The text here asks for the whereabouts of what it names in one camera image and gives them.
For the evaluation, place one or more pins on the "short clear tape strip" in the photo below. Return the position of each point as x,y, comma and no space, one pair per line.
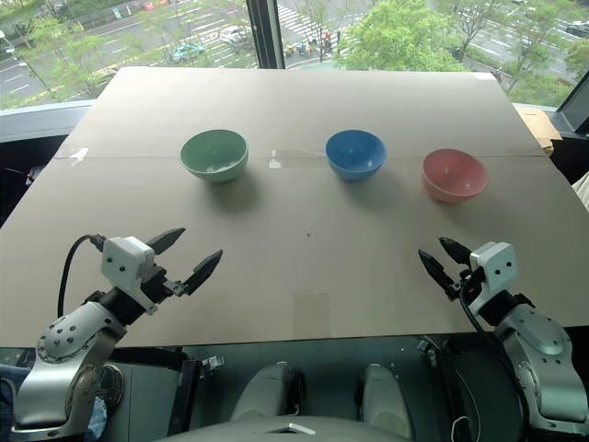
73,154

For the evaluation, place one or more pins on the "long clear tape strip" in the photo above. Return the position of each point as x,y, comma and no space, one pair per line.
294,157

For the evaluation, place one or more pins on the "small brown cardboard piece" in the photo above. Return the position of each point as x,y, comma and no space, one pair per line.
538,124

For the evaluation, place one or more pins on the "blue bowl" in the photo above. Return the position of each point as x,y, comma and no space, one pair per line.
355,154

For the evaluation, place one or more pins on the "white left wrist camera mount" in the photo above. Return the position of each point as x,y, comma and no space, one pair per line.
125,264

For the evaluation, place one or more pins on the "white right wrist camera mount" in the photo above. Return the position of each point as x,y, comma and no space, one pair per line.
494,267

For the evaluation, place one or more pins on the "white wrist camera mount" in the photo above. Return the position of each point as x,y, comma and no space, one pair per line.
125,264
494,267

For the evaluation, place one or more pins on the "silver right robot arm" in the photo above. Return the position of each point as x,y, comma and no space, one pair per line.
538,350

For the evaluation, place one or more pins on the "green bowl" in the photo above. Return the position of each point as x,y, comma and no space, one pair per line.
214,154

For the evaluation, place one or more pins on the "large brown cardboard sheet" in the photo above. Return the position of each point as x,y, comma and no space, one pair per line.
294,106

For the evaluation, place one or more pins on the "grey rounded robot leg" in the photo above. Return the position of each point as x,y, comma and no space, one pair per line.
267,391
384,396

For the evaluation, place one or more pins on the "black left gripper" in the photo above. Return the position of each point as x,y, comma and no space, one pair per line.
156,283

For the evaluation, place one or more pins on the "dark window frame post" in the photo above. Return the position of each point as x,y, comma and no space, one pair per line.
267,32

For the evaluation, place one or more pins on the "metal table clamp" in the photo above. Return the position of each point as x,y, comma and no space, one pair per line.
211,366
427,352

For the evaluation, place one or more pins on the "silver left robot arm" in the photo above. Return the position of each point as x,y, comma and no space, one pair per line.
69,340

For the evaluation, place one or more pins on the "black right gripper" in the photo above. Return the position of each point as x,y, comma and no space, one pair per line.
462,285

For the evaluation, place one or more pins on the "red bowl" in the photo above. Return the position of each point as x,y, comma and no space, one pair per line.
453,177

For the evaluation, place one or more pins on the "dark slanted window frame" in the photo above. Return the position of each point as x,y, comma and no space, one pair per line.
575,106

